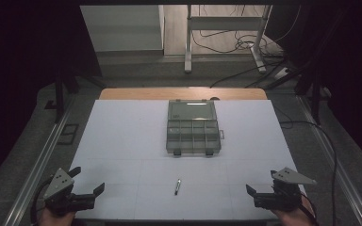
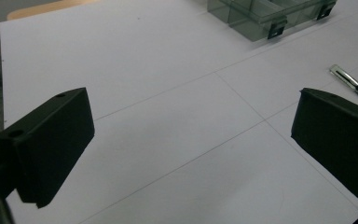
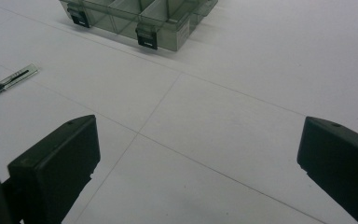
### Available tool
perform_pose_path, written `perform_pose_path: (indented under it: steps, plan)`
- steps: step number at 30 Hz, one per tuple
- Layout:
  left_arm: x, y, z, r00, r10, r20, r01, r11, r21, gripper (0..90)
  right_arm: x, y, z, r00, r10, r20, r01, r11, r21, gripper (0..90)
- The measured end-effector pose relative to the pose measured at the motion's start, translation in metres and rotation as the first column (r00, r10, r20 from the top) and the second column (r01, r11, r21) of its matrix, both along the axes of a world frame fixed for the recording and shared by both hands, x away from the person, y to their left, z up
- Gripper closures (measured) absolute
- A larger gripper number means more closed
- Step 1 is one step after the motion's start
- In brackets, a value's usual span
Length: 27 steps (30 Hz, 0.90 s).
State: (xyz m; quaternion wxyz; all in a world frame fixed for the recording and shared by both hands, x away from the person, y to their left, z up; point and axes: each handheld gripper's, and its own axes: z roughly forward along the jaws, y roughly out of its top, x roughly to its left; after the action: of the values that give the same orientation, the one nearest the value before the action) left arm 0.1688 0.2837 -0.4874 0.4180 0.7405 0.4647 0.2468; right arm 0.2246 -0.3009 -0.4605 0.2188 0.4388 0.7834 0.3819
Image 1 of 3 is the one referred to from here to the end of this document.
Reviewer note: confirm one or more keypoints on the white power strip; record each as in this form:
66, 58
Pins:
281, 73

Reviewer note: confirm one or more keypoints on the person's right hand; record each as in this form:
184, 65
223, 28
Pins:
295, 218

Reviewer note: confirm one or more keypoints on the aluminium floor rail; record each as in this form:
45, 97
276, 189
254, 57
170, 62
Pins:
336, 163
34, 175

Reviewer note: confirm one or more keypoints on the dark pen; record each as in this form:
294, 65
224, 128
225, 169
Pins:
177, 186

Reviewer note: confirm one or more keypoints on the black metal stand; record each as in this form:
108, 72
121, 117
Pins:
315, 94
59, 94

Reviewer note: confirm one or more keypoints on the white table mat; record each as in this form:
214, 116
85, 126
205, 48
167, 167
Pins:
132, 141

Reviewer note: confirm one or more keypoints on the wooden table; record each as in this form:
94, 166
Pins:
157, 93

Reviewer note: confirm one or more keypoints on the black floor frame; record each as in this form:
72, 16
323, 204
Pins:
68, 134

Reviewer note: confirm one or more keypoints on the white desk frame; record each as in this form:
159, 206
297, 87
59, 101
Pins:
224, 23

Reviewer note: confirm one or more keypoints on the white cabinet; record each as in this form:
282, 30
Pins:
122, 28

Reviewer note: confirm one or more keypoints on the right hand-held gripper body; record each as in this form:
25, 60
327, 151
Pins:
283, 196

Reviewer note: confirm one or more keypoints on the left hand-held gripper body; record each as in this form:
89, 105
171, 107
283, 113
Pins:
56, 188

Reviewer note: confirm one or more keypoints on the clear plastic compartment box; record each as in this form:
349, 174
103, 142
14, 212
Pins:
193, 135

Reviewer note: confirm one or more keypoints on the person's left hand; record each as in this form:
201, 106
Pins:
55, 219

